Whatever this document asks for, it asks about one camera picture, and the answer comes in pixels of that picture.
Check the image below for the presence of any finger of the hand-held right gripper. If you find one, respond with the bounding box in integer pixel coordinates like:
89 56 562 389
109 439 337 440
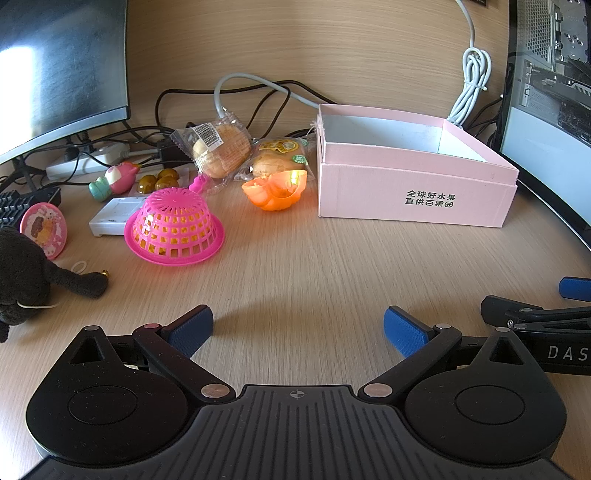
558 276 591 301
480 295 591 330

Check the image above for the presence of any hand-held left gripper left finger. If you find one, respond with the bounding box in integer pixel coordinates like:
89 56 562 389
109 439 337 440
69 305 234 405

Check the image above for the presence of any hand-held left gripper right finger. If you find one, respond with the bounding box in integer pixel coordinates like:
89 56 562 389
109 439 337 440
361 305 533 403

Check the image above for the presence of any pink plastic basket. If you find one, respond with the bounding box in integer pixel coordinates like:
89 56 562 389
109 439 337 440
124 187 227 267

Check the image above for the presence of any white battery charger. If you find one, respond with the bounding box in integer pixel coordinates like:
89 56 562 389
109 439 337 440
89 196 153 238

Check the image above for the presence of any pink cardboard box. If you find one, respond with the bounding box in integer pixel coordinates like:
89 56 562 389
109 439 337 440
316 103 520 230

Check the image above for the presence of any orange plastic toy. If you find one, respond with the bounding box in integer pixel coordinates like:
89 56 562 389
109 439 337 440
242 169 308 212

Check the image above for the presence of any bread packet with barcode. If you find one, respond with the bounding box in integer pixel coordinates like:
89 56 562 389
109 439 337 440
170 116 254 181

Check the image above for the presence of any black plush toy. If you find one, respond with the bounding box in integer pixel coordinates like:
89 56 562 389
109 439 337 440
0 226 112 344

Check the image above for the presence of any bread packet with green label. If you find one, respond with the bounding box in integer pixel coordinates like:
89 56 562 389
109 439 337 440
235 136 319 186

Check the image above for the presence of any curved monitor with white screen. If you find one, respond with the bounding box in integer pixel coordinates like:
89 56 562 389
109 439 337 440
496 104 591 252

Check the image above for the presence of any packet of brown chestnuts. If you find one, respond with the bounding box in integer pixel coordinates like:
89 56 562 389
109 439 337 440
136 167 192 195

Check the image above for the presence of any pink and green toy figure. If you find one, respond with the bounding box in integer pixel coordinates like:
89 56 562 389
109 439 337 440
89 161 141 203

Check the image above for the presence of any black power adapter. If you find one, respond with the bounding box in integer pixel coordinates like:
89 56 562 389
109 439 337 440
157 136 195 169

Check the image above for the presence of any pink round badge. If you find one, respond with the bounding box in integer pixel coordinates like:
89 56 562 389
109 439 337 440
21 203 69 259

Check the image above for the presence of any white power strip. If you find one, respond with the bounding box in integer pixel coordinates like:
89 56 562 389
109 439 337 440
45 141 132 181

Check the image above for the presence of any black keyboard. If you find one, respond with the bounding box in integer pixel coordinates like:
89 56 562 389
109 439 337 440
0 187 63 230

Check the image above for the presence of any computer case with glass side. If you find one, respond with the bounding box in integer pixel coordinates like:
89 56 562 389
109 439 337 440
508 0 591 147

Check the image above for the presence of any curved monitor with dark screen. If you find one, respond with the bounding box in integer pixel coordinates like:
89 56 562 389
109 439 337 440
0 0 131 192

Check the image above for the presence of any white bundled cable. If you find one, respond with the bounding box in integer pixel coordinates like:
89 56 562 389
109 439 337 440
445 0 493 130

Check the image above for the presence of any grey cable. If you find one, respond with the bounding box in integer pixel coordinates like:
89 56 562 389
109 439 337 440
213 74 339 121

